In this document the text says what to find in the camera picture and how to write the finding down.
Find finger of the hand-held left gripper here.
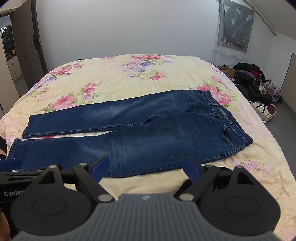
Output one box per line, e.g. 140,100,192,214
0,158,23,172

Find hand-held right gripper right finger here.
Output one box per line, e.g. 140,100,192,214
174,156,258,202

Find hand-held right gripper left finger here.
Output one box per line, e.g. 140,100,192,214
31,155,115,203

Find blue denim pants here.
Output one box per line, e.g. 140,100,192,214
6,90,254,178

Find beige wardrobe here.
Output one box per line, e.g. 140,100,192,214
0,40,20,115

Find floral bed blanket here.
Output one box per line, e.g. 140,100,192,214
0,54,293,232

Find beige low cabinet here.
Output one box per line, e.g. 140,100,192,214
7,57,24,81

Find pile of dark clothes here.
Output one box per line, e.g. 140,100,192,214
232,62,282,105

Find brown cardboard box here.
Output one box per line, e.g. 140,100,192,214
217,65,237,78

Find grey room door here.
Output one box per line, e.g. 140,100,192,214
12,0,48,90

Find dark display shelf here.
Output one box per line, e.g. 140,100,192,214
1,25,16,61

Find grey printed window curtain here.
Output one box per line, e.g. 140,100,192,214
216,0,255,54

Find curtain rod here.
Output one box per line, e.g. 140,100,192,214
245,0,277,37

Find metal door handle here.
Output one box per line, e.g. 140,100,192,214
31,34,41,50

